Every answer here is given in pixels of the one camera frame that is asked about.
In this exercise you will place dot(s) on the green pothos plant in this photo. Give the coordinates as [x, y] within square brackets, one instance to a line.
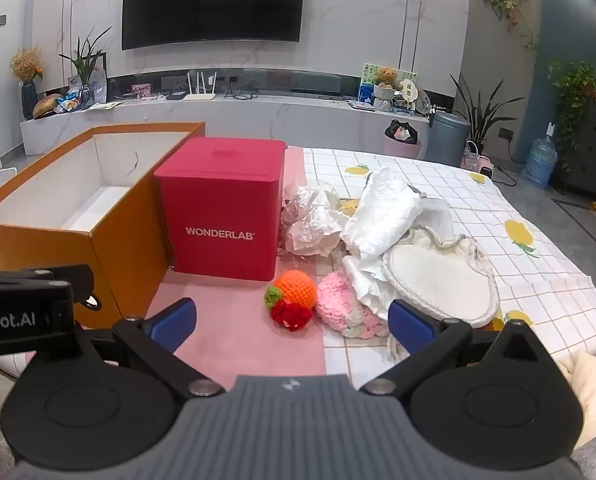
[573, 90]

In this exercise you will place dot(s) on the white marble tv cabinet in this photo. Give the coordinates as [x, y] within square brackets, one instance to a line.
[278, 120]

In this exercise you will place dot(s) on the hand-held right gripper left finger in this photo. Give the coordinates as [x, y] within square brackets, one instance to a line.
[170, 322]

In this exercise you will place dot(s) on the blue water bottle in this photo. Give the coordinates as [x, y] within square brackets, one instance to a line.
[540, 160]

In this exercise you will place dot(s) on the hanging vine plant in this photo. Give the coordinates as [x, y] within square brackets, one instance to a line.
[508, 7]

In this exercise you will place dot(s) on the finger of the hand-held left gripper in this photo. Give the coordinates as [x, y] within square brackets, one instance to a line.
[53, 275]

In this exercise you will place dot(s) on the cream round cloth pad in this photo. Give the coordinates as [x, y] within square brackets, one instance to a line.
[443, 285]

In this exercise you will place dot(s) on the pink card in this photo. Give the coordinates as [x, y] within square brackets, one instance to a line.
[141, 91]

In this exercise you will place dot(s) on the lemon print checked tablecloth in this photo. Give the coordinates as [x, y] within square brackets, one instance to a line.
[528, 280]

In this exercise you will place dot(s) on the green plant in glass vase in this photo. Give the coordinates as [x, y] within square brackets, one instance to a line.
[85, 62]

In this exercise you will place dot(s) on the white crumpled cloth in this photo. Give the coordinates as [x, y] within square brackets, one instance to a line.
[368, 285]

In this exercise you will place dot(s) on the orange cardboard box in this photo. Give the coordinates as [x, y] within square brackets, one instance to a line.
[128, 255]

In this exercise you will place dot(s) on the black television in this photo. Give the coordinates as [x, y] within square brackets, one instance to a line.
[213, 0]

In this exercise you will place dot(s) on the dark cabinet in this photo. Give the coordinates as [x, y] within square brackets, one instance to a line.
[595, 150]

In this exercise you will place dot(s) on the dark vase with dried flowers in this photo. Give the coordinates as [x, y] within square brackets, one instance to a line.
[29, 100]

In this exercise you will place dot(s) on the pink table mat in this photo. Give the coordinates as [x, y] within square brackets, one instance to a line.
[238, 340]

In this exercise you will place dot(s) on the pink and white crocheted piece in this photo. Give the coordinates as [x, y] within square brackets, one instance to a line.
[335, 295]

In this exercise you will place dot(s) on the brown teddy bear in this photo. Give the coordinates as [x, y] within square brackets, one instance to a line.
[386, 76]

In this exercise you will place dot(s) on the pink trash bin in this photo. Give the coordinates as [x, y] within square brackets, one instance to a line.
[403, 147]

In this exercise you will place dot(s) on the brown round ornament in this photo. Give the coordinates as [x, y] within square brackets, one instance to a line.
[47, 106]

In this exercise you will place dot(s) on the plastic-wrapped white bundle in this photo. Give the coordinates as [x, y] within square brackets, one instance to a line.
[310, 220]

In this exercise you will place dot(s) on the black set-top box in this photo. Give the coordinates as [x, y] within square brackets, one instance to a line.
[175, 96]

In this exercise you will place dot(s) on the snake plant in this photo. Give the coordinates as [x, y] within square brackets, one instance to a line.
[480, 120]

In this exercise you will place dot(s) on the red box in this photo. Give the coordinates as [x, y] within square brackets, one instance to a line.
[218, 200]

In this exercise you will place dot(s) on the pink woven basket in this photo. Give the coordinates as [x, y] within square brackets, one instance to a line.
[470, 160]

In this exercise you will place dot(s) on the grey trash bin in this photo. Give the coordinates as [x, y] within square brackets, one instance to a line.
[448, 140]

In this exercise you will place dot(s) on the white ceramic pot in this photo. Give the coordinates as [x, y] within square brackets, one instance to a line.
[384, 97]

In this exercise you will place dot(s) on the white plastic bag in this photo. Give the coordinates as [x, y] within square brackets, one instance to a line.
[98, 85]

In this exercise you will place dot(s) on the white router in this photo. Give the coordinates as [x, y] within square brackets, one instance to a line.
[200, 96]

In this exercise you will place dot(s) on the red crocheted strawberry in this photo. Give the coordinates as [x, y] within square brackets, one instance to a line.
[290, 316]

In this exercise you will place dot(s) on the green printed poster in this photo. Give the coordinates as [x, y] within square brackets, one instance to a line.
[368, 80]

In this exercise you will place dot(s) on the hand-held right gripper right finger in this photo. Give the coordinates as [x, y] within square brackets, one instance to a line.
[410, 322]

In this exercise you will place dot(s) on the blue snack packet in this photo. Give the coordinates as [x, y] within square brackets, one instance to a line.
[69, 103]

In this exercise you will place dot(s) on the orange crocheted ball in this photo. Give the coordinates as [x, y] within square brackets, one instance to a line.
[298, 285]

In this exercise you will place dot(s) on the white shiny fabric bag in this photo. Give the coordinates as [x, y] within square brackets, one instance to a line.
[383, 215]

